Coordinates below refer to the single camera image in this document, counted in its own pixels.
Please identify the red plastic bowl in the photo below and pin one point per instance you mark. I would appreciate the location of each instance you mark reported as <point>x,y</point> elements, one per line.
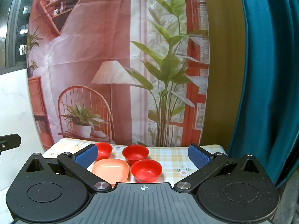
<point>146,170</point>
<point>135,154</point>
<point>104,149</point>

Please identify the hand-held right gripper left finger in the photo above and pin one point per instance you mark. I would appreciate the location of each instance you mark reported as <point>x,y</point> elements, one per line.
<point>86,155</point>

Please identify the grey window frame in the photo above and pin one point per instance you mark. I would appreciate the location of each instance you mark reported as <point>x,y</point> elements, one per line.
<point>14,28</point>

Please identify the printed room scene backdrop cloth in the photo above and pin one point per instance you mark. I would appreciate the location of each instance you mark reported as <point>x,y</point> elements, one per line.
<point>98,51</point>

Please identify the teal curtain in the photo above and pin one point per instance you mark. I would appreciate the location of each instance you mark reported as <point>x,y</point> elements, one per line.
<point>271,74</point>

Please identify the pink square plate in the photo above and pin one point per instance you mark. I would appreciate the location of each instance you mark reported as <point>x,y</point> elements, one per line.
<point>110,169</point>

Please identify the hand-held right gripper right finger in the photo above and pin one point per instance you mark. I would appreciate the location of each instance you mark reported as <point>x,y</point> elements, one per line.
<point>198,156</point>

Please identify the yellow checkered tablecloth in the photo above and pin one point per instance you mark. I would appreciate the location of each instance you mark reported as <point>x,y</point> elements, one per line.
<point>169,159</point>

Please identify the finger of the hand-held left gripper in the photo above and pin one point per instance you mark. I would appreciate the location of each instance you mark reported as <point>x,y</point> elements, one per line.
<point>10,141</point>

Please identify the white marble panel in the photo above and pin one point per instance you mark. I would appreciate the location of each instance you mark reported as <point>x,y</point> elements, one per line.
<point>16,112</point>

